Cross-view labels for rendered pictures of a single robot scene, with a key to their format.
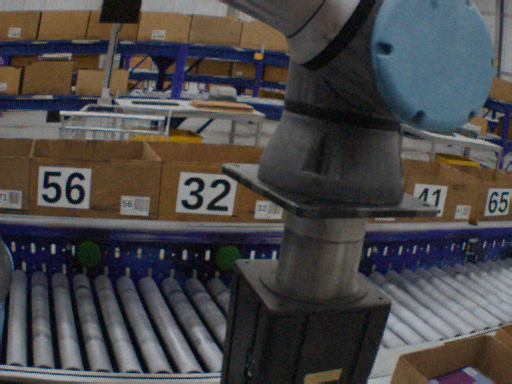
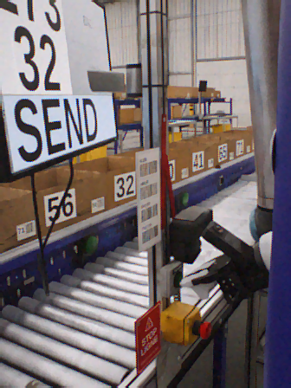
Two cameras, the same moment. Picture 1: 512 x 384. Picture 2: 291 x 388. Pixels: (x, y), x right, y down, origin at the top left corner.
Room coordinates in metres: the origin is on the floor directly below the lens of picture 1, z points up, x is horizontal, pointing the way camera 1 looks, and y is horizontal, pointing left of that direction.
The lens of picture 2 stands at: (0.08, 1.08, 1.34)
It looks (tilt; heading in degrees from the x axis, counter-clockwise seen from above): 13 degrees down; 324
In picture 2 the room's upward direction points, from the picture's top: 2 degrees counter-clockwise
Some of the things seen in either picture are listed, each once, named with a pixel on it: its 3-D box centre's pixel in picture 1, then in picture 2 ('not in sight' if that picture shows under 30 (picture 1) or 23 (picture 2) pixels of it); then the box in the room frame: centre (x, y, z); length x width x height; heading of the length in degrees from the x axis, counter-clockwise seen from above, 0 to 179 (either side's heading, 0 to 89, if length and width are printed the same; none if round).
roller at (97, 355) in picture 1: (89, 323); (142, 281); (1.13, 0.35, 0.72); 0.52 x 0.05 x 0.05; 22
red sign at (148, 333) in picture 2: not in sight; (155, 330); (0.70, 0.62, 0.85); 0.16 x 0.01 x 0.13; 112
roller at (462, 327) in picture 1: (427, 305); (236, 212); (1.50, -0.56, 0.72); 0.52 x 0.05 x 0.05; 22
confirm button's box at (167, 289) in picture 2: not in sight; (172, 278); (0.72, 0.55, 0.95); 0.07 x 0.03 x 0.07; 112
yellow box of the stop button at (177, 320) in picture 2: not in sight; (190, 316); (0.71, 0.51, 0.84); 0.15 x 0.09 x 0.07; 112
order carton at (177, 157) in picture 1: (213, 181); (107, 180); (1.71, 0.12, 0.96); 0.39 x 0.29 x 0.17; 112
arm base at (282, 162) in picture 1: (338, 146); not in sight; (0.74, -0.09, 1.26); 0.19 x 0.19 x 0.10
